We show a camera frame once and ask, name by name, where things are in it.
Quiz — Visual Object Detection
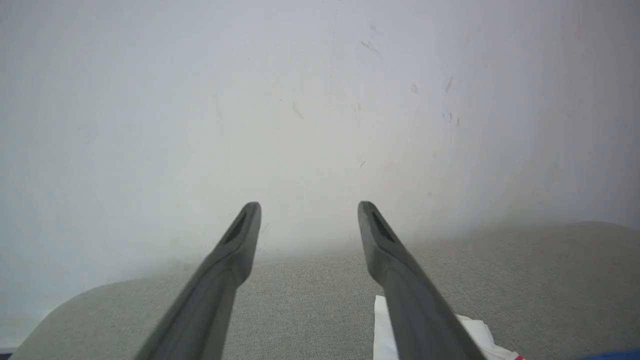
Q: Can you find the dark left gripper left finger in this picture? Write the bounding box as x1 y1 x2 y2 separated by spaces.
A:
134 201 263 360

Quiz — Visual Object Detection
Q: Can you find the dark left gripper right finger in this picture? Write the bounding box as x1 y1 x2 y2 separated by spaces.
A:
357 200 487 360

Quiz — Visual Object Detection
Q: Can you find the blue white Lakers jersey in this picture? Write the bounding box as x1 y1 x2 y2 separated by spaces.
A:
372 295 640 360

